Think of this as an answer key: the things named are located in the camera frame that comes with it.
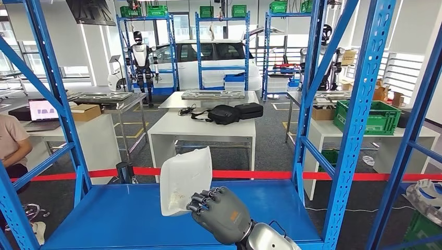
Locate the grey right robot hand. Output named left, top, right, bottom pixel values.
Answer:
left=186, top=186, right=253, bottom=246

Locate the white plastic shell part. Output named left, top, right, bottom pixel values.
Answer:
left=159, top=146, right=213, bottom=217

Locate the blue steel shelf rack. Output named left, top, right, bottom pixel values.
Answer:
left=262, top=11, right=312, bottom=102
left=195, top=12, right=251, bottom=91
left=116, top=14, right=179, bottom=95
left=0, top=0, right=398, bottom=250
left=366, top=0, right=442, bottom=250

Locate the round grey metal part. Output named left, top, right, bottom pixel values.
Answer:
left=406, top=179, right=442, bottom=227

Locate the red barrier belt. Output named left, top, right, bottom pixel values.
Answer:
left=10, top=166, right=442, bottom=182

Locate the white desk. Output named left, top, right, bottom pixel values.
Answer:
left=20, top=114, right=122, bottom=185
left=148, top=111, right=257, bottom=182
left=303, top=119, right=441, bottom=202

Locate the black hard case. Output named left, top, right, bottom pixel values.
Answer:
left=235, top=102, right=264, bottom=120

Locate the grey metal tray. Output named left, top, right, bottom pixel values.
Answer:
left=181, top=90, right=246, bottom=101
left=74, top=92, right=133, bottom=102

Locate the steel table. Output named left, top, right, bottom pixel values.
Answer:
left=158, top=91, right=260, bottom=112
left=67, top=92, right=149, bottom=163
left=286, top=91, right=353, bottom=143

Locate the white car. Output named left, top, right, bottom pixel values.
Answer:
left=107, top=40, right=262, bottom=92

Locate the red black trolley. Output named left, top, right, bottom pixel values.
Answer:
left=273, top=57, right=299, bottom=75

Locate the black white humanoid robot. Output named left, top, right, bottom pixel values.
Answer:
left=299, top=24, right=346, bottom=92
left=123, top=31, right=160, bottom=108

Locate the chrome base stool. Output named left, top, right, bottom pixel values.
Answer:
left=5, top=203, right=51, bottom=232

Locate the open brown cardboard box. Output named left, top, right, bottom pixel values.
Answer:
left=372, top=80, right=390, bottom=103

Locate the printed cardboard box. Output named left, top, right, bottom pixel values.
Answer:
left=341, top=49, right=358, bottom=66

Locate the black soft case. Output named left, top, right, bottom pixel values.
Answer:
left=397, top=108, right=412, bottom=129

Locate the small cardboard box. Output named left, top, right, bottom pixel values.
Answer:
left=391, top=91, right=407, bottom=108

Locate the open laptop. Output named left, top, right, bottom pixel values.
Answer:
left=23, top=99, right=62, bottom=132

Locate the person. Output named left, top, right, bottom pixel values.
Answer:
left=0, top=114, right=46, bottom=246

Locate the black box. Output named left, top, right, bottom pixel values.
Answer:
left=8, top=106, right=32, bottom=121

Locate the black hanging screen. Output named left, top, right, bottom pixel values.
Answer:
left=65, top=0, right=116, bottom=27

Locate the dark long table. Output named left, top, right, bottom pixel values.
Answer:
left=0, top=70, right=28, bottom=96

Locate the black barrier belt post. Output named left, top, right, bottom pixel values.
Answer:
left=115, top=161, right=134, bottom=184

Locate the black cable bundle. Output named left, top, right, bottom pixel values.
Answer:
left=178, top=104, right=198, bottom=116

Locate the white floor cable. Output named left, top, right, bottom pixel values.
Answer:
left=305, top=206, right=415, bottom=213

